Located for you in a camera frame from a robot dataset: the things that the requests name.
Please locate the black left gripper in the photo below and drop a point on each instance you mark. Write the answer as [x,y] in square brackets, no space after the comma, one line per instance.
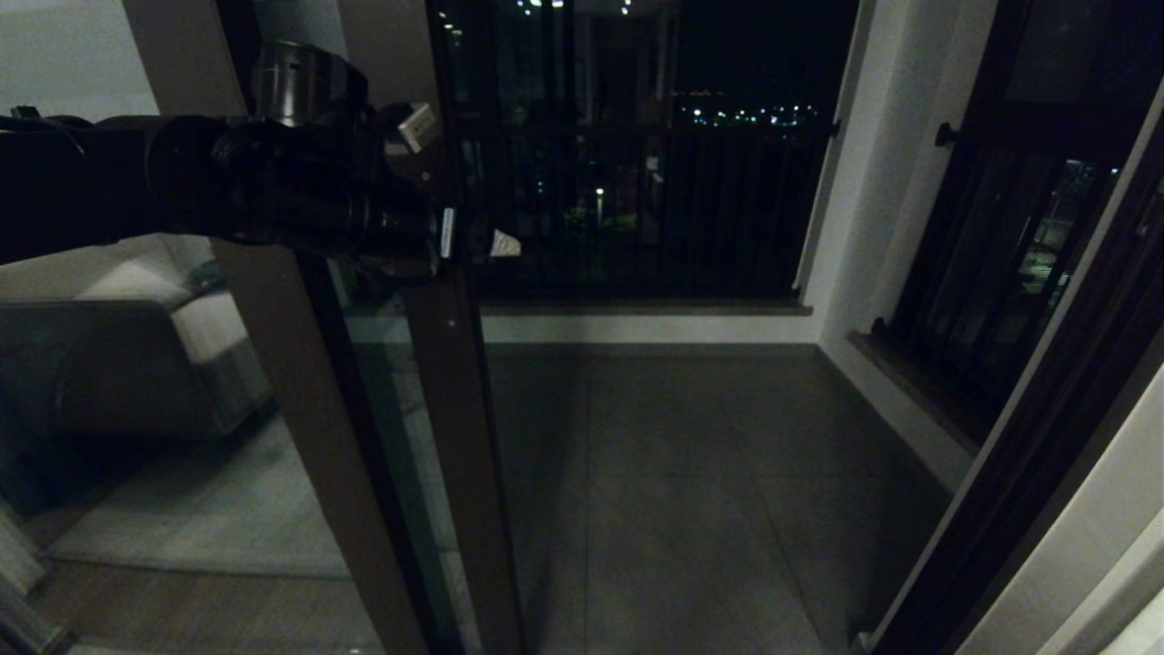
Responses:
[327,191]

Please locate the brown framed sliding glass door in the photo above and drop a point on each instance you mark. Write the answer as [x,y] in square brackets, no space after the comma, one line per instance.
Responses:
[455,409]

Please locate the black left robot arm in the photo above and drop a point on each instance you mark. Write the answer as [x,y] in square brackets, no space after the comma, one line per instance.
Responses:
[82,182]

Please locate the wide black balcony railing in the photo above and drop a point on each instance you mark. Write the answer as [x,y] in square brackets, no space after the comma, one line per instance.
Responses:
[727,209]

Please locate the brown framed fixed glass panel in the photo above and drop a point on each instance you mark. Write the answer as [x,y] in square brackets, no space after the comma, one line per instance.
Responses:
[309,409]

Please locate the light grey sofa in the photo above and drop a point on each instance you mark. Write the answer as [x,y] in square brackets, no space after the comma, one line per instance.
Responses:
[209,337]

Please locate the grey rug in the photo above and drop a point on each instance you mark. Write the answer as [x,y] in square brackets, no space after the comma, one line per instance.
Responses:
[209,518]

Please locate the short grey stone sill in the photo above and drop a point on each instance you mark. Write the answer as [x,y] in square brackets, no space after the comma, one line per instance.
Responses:
[909,389]

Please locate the dark brown window frame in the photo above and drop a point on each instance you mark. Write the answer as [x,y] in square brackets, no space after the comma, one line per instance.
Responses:
[1046,55]

